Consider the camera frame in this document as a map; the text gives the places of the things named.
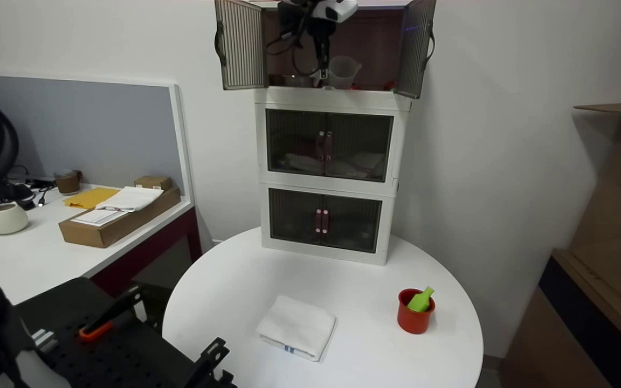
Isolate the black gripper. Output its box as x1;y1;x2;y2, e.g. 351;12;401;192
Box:
286;0;334;86

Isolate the clear plastic jug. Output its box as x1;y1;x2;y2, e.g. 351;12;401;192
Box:
327;54;365;92

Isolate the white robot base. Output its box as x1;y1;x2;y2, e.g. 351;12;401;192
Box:
0;335;69;388

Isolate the tinted cabinet door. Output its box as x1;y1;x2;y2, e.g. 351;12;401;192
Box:
268;187;320;250
316;192;383;255
320;110;394;182
210;0;264;92
394;0;439;100
264;108;325;179

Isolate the white three-tier storage cabinet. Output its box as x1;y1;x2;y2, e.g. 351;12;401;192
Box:
255;0;413;266

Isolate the white paper sheet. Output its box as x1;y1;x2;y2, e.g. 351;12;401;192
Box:
70;186;166;229

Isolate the flat open cardboard box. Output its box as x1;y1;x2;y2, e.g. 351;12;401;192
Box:
57;181;184;250

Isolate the green plastic toy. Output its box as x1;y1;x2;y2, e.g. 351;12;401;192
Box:
405;284;435;315

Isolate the yellow envelope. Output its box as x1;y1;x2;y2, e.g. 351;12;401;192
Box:
60;186;123;210

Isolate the white folded cloth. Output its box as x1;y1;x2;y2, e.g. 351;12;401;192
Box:
255;293;339;361

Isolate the red cup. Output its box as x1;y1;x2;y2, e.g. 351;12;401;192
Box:
394;286;437;335

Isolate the small brown cup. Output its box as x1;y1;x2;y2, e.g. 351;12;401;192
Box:
54;168;83;193

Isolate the white desk with maroon front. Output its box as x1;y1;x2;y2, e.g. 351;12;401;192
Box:
0;181;204;307

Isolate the white bowl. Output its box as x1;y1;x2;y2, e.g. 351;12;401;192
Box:
0;200;32;237

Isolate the black red clamp tool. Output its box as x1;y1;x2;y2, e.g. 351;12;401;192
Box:
15;276;233;388

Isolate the cardboard box with black band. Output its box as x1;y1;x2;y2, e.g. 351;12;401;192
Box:
500;245;621;388

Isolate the grey partition with white frame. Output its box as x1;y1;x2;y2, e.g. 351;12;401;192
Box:
0;74;195;210

